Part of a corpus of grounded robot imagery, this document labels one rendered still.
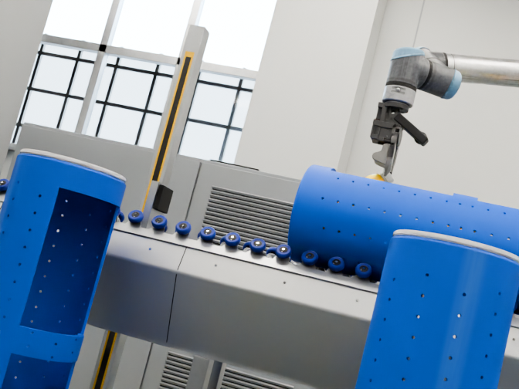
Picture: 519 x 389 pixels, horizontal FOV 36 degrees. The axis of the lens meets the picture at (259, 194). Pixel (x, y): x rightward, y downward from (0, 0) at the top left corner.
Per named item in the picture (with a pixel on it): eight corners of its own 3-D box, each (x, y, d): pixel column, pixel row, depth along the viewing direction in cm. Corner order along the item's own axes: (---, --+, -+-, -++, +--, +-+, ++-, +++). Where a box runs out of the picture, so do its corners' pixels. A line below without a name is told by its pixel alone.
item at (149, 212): (150, 235, 245) (163, 186, 247) (161, 238, 244) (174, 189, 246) (137, 230, 236) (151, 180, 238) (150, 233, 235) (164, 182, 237)
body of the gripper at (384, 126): (371, 145, 233) (380, 106, 234) (401, 150, 231) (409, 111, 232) (368, 139, 226) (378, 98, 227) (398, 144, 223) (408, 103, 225)
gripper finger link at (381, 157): (368, 173, 226) (375, 143, 228) (389, 177, 224) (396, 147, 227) (368, 169, 223) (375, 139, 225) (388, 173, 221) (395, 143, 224)
